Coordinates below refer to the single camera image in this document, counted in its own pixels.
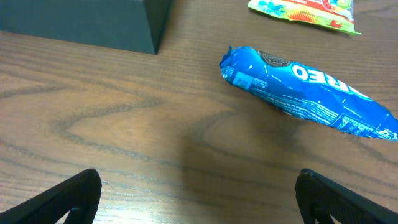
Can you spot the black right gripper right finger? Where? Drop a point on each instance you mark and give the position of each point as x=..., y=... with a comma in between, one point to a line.
x=321, y=200

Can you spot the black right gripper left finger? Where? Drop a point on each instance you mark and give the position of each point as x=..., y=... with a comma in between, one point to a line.
x=77, y=197

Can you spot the green Haribo gummy bag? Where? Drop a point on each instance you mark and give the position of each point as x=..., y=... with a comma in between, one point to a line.
x=333, y=14

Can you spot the blue Oreo cookie pack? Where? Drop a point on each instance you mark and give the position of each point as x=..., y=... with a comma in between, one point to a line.
x=307, y=93

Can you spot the dark green open box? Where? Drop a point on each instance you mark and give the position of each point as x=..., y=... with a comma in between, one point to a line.
x=133, y=25

